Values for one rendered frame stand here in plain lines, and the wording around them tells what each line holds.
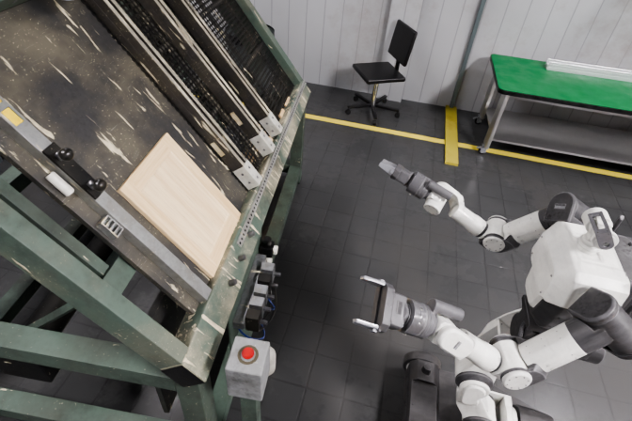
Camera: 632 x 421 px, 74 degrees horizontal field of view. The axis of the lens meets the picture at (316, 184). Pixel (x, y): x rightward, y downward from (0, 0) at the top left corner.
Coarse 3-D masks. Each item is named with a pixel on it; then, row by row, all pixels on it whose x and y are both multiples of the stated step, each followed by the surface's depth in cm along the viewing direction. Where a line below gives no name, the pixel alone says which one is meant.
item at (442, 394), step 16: (416, 368) 213; (432, 368) 213; (416, 384) 208; (432, 384) 208; (448, 384) 211; (416, 400) 202; (432, 400) 202; (448, 400) 205; (512, 400) 207; (416, 416) 196; (432, 416) 197; (448, 416) 199; (496, 416) 201; (528, 416) 184; (544, 416) 184
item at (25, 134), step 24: (0, 96) 117; (0, 120) 116; (24, 120) 120; (24, 144) 120; (48, 144) 124; (48, 168) 124; (120, 216) 136; (144, 240) 140; (168, 264) 145; (192, 288) 151
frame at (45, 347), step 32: (288, 160) 350; (288, 192) 317; (32, 288) 240; (0, 320) 220; (32, 320) 162; (64, 320) 169; (160, 320) 163; (0, 352) 150; (32, 352) 146; (64, 352) 147; (96, 352) 147; (128, 352) 148; (160, 384) 146; (224, 384) 202; (32, 416) 186; (64, 416) 186; (96, 416) 187; (128, 416) 188; (192, 416) 159; (224, 416) 192
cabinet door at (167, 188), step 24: (168, 144) 169; (144, 168) 154; (168, 168) 165; (192, 168) 176; (120, 192) 142; (144, 192) 150; (168, 192) 160; (192, 192) 171; (216, 192) 184; (144, 216) 148; (168, 216) 156; (192, 216) 166; (216, 216) 178; (192, 240) 162; (216, 240) 173; (216, 264) 168
